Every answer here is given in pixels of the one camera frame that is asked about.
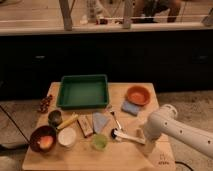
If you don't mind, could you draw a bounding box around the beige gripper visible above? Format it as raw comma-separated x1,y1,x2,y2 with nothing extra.
136,128,156,157

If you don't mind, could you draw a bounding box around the green plastic tray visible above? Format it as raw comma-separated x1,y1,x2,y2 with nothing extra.
57,74,109,110

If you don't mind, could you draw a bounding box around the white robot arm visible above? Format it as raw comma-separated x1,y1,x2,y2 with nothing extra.
142,104,213,159

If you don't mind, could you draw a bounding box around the blue sponge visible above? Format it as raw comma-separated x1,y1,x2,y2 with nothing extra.
121,101,140,116

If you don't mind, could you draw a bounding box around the green plastic cup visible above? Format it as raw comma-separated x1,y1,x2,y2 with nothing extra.
92,134,108,150

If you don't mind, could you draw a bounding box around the orange bowl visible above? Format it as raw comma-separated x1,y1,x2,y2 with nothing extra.
126,86,151,106

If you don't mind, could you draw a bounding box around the metal fork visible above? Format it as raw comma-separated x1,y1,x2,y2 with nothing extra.
107,105,123,131

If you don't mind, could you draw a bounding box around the light blue cloth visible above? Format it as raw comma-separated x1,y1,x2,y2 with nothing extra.
93,112,109,133

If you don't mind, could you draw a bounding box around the brown wooden block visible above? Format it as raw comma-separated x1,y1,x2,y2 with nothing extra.
78,115,93,137

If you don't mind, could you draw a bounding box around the white round lid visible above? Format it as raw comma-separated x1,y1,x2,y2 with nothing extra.
58,128,77,148

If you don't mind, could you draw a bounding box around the dark metal cup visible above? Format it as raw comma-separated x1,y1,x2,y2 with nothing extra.
48,110,62,126

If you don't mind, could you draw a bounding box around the orange peach toy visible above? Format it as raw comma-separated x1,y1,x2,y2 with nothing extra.
39,136,53,150

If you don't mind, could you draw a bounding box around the dark brown bowl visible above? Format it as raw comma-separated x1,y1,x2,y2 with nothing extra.
29,125,56,153

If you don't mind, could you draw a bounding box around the red grape bunch toy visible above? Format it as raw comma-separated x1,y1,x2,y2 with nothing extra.
38,95,53,113

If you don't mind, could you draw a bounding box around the person in background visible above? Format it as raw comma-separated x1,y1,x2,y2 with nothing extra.
133,0,181,23

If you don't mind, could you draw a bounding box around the black cable right floor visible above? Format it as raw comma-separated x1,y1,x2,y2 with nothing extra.
175,160,195,171

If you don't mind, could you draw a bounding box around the black cable floor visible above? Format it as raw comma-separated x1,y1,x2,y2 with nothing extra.
0,105,30,150
175,160,195,171

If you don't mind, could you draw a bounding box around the black cable left floor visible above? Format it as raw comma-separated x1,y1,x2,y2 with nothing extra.
0,105,30,150

